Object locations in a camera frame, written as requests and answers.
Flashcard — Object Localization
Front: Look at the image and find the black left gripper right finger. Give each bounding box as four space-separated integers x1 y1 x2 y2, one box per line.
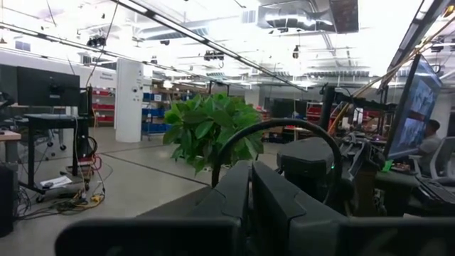
252 160 455 256

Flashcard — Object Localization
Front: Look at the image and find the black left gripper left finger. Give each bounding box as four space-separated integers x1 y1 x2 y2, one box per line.
54 159 252 256

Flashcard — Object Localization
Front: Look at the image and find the gray desk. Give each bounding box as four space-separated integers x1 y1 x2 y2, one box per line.
375 170 455 214

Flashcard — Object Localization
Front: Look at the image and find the green leafy artificial plant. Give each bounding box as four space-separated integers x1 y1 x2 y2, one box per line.
162 92 266 177

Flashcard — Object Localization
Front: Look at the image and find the person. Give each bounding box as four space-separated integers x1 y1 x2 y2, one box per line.
416 119 443 177

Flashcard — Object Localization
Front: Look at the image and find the rack of blue bins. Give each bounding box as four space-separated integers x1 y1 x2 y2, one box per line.
141 91 172 138

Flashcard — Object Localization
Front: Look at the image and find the large tilted display screen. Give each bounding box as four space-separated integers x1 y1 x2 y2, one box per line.
385 53 444 160

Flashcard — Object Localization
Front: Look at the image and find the gray office chair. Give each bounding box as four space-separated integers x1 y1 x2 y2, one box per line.
429 136 455 186

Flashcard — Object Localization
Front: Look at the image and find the white round pillar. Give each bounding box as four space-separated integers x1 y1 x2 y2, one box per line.
114 58 145 144

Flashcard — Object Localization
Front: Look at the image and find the white paper sheet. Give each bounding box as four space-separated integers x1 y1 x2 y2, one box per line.
38 175 74 190

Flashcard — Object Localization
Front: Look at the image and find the rack of red bins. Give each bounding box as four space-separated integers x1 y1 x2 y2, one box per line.
91 87 116 126

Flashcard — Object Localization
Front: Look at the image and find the black monitor desk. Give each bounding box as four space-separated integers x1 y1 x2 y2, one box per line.
23 85 94 200

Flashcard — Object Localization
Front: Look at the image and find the black box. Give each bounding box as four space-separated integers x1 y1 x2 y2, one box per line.
0 164 16 238

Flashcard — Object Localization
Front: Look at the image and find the black computer monitor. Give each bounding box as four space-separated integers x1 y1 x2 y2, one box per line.
16 65 81 107

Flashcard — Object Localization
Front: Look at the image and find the light wooden table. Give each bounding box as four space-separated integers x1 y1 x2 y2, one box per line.
0 129 22 164

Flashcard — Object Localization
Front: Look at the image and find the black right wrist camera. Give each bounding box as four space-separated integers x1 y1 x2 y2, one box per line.
276 137 336 178

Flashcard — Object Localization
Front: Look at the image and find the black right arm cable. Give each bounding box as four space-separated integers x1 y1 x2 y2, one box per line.
210 118 345 207

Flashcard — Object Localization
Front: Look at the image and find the floor cable tangle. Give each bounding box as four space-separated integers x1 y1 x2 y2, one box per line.
16 184 107 218

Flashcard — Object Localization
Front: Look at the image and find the black ceiling camera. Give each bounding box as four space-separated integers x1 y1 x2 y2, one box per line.
203 49 225 62
86 34 107 48

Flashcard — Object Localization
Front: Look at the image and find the black aluminium rig frame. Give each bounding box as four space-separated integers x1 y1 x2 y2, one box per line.
0 0 455 93

